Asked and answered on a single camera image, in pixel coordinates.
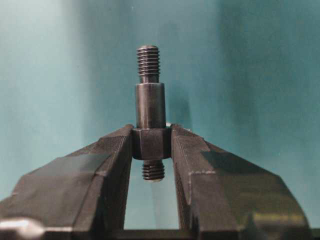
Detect black threaded steel shaft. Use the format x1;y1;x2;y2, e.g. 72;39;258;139
132;45;171;183

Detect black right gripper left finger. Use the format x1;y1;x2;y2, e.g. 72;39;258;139
0;124;133;240

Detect teal table mat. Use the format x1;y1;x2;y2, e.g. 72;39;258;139
0;0;320;228

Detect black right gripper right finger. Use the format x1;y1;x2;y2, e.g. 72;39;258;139
171;124;310;240

